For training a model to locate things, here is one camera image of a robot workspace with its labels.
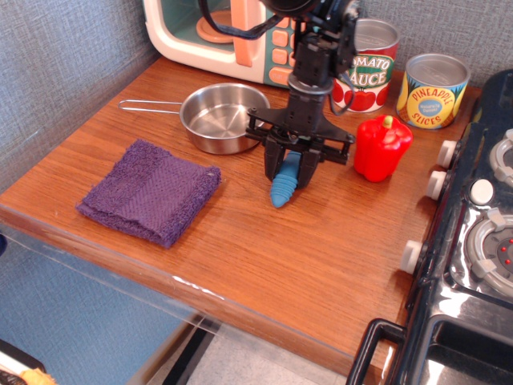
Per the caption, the small steel pot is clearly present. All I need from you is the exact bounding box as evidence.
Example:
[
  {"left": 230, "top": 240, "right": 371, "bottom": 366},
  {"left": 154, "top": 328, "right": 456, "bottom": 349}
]
[{"left": 118, "top": 83, "right": 270, "bottom": 155}]

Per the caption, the tomato sauce can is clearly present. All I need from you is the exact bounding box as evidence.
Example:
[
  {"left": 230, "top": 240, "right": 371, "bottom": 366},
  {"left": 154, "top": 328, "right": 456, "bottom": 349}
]
[{"left": 332, "top": 18, "right": 400, "bottom": 112}]

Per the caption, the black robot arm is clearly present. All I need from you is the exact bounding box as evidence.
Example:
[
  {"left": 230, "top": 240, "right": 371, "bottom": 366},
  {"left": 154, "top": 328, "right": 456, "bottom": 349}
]
[{"left": 246, "top": 1, "right": 360, "bottom": 188}]

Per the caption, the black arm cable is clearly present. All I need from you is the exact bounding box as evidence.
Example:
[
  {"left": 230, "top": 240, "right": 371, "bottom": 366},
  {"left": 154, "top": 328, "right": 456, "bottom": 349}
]
[{"left": 197, "top": 0, "right": 357, "bottom": 117}]

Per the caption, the black toy stove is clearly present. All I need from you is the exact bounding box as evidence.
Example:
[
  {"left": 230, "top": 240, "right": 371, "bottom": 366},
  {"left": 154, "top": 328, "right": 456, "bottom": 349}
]
[{"left": 347, "top": 70, "right": 512, "bottom": 384}]

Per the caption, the pineapple slices can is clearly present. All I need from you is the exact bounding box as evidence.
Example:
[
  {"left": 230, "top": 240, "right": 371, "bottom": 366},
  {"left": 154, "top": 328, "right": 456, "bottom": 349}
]
[{"left": 396, "top": 53, "right": 471, "bottom": 129}]

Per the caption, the red toy pepper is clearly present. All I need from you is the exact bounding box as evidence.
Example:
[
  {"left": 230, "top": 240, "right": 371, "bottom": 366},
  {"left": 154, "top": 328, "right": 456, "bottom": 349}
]
[{"left": 353, "top": 115, "right": 413, "bottom": 182}]

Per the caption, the purple folded towel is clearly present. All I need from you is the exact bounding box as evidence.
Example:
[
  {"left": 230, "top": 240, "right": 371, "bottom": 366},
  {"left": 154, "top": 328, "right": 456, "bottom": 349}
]
[{"left": 77, "top": 140, "right": 221, "bottom": 249}]

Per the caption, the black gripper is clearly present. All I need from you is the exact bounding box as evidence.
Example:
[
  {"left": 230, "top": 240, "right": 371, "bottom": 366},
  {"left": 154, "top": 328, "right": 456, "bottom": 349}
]
[{"left": 246, "top": 42, "right": 355, "bottom": 188}]

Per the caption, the blue handled fork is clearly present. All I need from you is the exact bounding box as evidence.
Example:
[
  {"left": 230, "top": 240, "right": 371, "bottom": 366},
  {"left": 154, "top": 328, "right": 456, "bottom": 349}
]
[{"left": 270, "top": 151, "right": 301, "bottom": 208}]

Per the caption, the toy microwave oven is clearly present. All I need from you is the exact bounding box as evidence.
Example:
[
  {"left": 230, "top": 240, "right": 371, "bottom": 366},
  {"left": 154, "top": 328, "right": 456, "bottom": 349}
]
[{"left": 143, "top": 0, "right": 296, "bottom": 87}]

